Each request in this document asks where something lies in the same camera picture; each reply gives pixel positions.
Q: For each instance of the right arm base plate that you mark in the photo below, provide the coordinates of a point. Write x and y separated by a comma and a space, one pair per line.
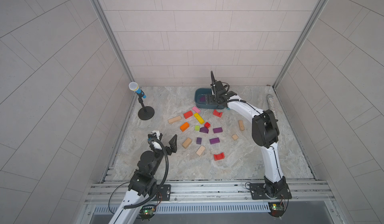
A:
258, 191

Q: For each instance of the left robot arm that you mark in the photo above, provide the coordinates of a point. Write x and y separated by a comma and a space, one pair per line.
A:
147, 188

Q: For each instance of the red arch block lower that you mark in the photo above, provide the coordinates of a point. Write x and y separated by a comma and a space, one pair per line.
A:
219, 156

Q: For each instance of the natural wood block right upright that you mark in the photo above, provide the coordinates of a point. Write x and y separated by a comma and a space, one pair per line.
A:
241, 125

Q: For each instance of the microphone on black stand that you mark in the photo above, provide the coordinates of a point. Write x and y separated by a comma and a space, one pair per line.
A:
146, 112

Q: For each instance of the circuit board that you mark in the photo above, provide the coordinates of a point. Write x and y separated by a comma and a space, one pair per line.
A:
276, 209
147, 212

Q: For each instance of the natural wood block bottom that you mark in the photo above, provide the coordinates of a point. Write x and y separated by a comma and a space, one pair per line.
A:
200, 151

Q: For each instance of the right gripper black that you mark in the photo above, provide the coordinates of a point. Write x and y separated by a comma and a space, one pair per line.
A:
212, 93

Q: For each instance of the red rectangular block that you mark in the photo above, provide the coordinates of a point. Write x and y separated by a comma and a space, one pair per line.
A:
188, 114

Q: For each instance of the long natural wood block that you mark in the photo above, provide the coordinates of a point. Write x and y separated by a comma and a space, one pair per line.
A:
174, 119

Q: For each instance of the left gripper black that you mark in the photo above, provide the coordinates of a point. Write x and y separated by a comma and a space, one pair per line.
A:
171, 148

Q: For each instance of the natural wood block lower left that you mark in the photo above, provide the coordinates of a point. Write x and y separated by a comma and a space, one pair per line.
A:
187, 143

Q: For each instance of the red arch block upper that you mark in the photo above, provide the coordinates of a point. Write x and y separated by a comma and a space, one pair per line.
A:
218, 114

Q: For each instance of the aluminium rail frame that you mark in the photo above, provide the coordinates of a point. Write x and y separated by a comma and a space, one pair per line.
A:
212, 192

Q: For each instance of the left circuit board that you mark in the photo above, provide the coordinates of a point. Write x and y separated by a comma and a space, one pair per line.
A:
147, 212

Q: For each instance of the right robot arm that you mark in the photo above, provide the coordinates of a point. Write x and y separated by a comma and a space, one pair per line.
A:
265, 134

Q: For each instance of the red arch block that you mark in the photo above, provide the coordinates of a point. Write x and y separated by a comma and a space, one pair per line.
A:
218, 114
219, 156

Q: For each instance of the purple triangular block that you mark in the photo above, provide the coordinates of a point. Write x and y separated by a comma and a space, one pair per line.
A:
204, 130

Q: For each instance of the glittery silver cylinder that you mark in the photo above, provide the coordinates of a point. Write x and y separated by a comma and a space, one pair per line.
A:
271, 104

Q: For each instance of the teal plastic storage bin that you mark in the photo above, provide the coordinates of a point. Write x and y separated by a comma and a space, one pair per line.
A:
210, 100

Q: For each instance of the orange block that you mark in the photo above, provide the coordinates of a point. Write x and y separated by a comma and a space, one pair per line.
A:
184, 126

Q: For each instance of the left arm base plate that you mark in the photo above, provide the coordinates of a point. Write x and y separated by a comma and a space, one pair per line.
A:
163, 194

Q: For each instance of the yellow long block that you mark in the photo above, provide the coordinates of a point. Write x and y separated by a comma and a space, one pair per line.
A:
199, 118

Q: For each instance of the right circuit board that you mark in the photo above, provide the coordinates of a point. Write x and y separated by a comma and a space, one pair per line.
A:
276, 209

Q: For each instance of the pink block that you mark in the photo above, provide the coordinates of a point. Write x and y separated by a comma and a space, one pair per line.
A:
196, 110

